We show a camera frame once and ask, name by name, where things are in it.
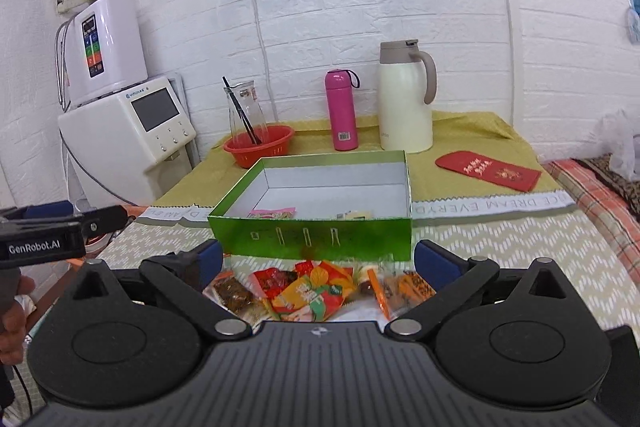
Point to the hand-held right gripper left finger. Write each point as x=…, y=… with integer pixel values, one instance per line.
x=212, y=257

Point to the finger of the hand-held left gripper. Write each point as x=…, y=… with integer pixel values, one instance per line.
x=47, y=209
x=107, y=219

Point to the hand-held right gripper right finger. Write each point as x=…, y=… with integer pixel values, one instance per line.
x=429, y=257

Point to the green cardboard box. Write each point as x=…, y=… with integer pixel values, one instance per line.
x=310, y=237

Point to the person's left hand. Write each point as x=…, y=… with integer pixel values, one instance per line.
x=12, y=327

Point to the clear orange-print snack packet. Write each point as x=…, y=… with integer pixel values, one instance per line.
x=410, y=287

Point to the brown snack packet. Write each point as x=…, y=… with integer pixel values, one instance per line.
x=235, y=292

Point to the white dispenser with screen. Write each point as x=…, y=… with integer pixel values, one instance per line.
x=110, y=157

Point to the small red snack packet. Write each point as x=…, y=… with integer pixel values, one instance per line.
x=272, y=279

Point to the pink snack packet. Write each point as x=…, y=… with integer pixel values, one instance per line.
x=272, y=212

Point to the chevron patterned cloth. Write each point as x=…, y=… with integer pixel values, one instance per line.
x=525, y=247

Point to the orange snack packet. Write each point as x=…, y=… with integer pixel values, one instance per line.
x=305, y=294

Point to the red envelope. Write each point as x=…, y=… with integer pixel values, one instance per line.
x=480, y=169

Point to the yellow-green tablecloth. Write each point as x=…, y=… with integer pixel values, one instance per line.
x=450, y=132

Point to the red plastic bowl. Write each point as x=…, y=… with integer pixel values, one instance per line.
x=280, y=142

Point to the black straw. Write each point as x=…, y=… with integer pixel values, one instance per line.
x=240, y=108

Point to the cream thermos jug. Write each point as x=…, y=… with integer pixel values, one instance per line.
x=402, y=107

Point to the glass carafe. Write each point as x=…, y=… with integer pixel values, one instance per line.
x=254, y=99

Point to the pink thermos bottle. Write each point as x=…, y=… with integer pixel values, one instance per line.
x=341, y=112

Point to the plaid blanket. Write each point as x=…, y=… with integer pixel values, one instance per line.
x=590, y=197

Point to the white water ionizer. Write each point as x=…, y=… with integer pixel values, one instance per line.
x=120, y=47

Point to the dark patterned cloth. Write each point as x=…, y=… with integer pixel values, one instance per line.
x=625, y=194

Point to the clear plastic bag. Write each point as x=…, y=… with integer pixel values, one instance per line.
x=622, y=142

